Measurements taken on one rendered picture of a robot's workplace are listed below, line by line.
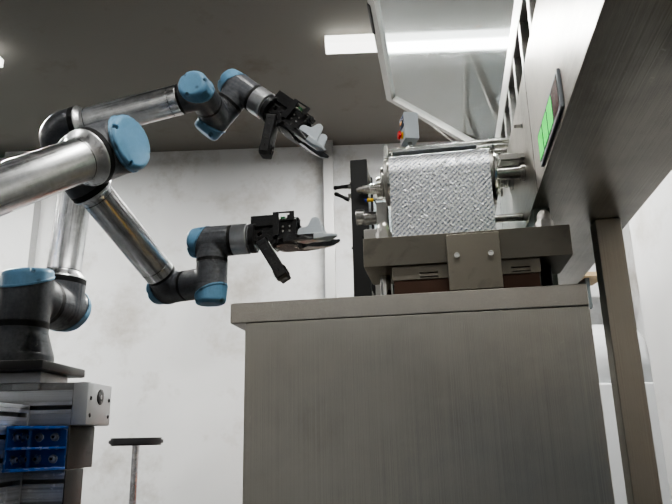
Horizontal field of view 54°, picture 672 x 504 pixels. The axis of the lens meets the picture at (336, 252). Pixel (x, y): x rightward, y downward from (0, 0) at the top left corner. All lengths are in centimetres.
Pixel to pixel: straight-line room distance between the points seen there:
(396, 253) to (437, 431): 35
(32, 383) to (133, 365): 381
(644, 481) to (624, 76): 91
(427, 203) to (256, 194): 400
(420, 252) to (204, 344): 404
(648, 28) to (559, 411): 62
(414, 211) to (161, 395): 397
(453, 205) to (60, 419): 98
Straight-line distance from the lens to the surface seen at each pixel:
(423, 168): 157
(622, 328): 165
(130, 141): 138
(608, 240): 169
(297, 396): 122
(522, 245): 131
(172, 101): 167
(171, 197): 562
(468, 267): 127
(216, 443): 516
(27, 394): 158
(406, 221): 153
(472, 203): 154
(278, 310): 125
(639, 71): 106
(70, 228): 181
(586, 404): 121
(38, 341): 163
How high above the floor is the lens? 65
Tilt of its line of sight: 16 degrees up
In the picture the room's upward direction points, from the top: 1 degrees counter-clockwise
